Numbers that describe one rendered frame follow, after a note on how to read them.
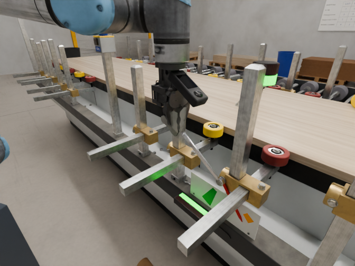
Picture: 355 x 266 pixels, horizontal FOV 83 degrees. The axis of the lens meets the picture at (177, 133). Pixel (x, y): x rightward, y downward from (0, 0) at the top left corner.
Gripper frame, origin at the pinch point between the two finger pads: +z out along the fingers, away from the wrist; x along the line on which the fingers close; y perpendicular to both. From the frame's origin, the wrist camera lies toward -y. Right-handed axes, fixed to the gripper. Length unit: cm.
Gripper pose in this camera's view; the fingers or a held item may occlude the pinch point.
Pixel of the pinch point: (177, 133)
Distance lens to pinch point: 60.5
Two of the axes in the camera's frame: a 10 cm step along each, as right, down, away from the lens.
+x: -7.4, 3.1, -6.0
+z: 0.0, 8.9, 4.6
